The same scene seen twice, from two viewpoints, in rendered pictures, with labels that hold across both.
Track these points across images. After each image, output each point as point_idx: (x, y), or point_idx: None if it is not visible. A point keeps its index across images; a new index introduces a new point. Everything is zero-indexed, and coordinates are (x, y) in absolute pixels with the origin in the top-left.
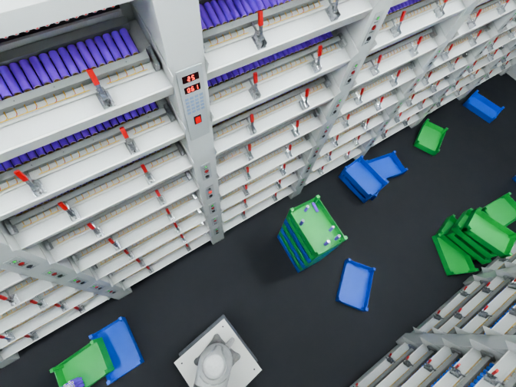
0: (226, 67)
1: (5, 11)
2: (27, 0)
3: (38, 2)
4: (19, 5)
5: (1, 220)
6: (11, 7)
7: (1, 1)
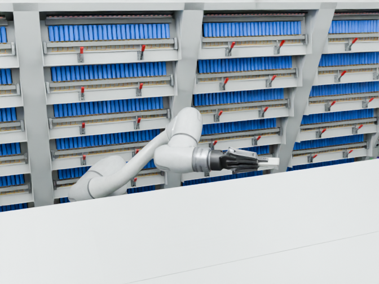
0: None
1: (198, 184)
2: (184, 190)
3: (176, 187)
4: (189, 187)
5: None
6: (194, 186)
7: (202, 192)
